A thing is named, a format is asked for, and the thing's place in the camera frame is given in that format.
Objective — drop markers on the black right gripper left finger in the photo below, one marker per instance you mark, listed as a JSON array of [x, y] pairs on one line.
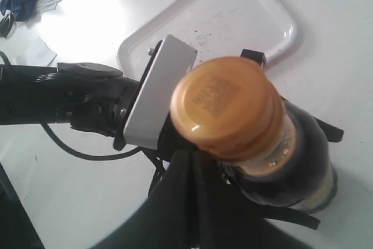
[[167, 219]]

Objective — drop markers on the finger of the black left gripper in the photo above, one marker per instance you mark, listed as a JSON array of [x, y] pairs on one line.
[[333, 134], [284, 214]]

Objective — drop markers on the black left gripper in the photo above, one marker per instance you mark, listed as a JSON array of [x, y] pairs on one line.
[[163, 132]]

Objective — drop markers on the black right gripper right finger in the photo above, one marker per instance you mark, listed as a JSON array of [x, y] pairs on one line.
[[223, 221]]

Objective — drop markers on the soy sauce bottle gold cap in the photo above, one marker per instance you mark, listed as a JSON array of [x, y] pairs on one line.
[[277, 153]]

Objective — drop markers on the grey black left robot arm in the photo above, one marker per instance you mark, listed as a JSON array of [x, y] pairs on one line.
[[100, 99]]

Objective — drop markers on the white rectangular plastic tray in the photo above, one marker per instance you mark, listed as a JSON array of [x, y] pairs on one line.
[[215, 28]]

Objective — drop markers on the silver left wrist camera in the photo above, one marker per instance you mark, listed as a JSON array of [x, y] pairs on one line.
[[158, 97]]

